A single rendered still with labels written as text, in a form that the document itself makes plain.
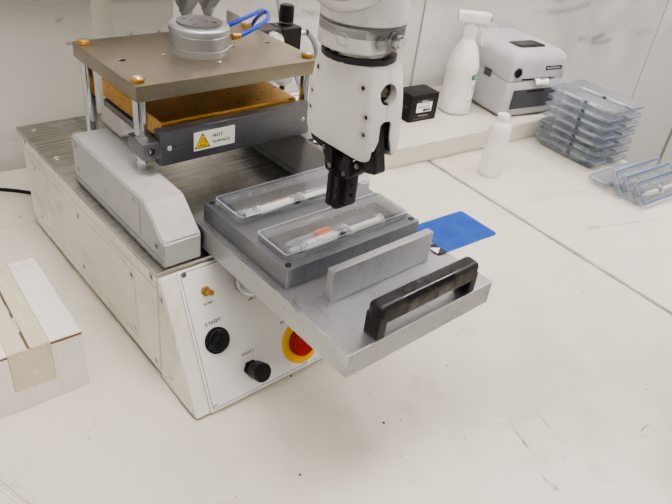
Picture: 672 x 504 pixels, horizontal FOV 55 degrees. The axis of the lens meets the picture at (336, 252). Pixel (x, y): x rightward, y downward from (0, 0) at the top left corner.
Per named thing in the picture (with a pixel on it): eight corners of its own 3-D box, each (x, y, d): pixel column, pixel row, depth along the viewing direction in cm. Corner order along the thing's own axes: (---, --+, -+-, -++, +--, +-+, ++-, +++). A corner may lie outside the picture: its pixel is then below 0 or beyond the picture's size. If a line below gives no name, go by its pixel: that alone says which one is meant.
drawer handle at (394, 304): (362, 330, 64) (367, 299, 61) (460, 282, 72) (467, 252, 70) (376, 342, 62) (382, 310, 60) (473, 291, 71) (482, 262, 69)
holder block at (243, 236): (203, 219, 77) (203, 200, 76) (330, 181, 89) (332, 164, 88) (285, 290, 68) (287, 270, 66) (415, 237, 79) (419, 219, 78)
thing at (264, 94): (103, 105, 90) (97, 36, 85) (237, 83, 103) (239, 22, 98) (163, 153, 80) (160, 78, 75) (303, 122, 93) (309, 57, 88)
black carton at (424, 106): (392, 114, 161) (397, 87, 157) (419, 109, 165) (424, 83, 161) (408, 123, 157) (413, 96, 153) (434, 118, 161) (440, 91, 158)
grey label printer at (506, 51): (443, 87, 182) (456, 25, 173) (496, 82, 191) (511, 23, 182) (501, 121, 165) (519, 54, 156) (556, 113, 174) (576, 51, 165)
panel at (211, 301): (210, 413, 80) (175, 272, 76) (382, 326, 98) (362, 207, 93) (218, 417, 79) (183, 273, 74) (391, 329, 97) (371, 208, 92)
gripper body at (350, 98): (425, 51, 62) (405, 157, 68) (354, 22, 68) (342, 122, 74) (368, 60, 57) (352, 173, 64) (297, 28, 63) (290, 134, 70)
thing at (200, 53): (61, 92, 92) (48, -3, 85) (243, 65, 110) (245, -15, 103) (140, 159, 78) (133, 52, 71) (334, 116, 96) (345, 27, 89)
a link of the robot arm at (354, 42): (428, 26, 61) (422, 58, 63) (365, 3, 66) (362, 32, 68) (364, 35, 56) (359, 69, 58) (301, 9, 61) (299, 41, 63)
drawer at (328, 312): (189, 241, 80) (188, 185, 76) (324, 198, 93) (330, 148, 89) (344, 385, 62) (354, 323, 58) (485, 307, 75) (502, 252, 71)
